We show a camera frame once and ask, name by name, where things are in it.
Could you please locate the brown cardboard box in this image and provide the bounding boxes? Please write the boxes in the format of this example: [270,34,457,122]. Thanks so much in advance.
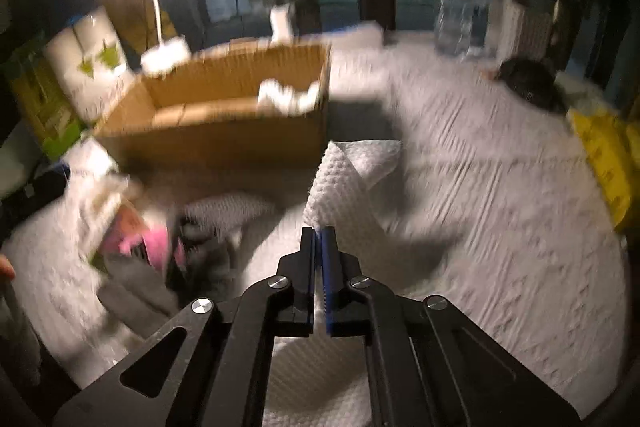
[92,42,333,175]

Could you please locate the white charger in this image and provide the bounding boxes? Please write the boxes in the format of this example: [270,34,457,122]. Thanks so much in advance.
[270,4,296,42]

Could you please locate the yellow plastic bag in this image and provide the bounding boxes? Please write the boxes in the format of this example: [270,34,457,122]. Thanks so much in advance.
[567,107,640,233]

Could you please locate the paper cups package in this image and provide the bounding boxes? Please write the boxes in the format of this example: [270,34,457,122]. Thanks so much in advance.
[42,7,138,122]

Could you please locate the pink sock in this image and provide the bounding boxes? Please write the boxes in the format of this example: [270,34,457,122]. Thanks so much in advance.
[102,207,190,272]

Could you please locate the white textured paper towel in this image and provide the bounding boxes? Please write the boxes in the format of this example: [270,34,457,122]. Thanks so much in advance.
[262,139,403,427]

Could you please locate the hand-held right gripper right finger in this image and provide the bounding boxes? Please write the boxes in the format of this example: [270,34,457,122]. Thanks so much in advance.
[322,227,583,427]

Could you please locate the black round case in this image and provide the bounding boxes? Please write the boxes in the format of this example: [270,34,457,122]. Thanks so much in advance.
[500,58,569,114]

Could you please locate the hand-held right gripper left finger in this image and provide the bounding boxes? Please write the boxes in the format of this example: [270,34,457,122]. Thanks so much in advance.
[52,227,317,427]

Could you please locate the white perforated basket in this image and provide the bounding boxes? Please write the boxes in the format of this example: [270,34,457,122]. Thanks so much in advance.
[487,0,557,60]

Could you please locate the green packaged goods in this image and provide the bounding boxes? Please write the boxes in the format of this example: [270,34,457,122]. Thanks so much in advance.
[10,32,86,158]

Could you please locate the white power strip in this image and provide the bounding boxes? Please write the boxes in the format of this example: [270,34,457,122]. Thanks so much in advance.
[325,21,385,51]

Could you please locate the black power adapter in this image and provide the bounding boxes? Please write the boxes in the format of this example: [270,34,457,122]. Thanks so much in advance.
[295,0,323,35]

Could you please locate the white cloth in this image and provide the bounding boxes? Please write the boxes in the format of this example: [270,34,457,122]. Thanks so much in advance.
[257,78,322,115]

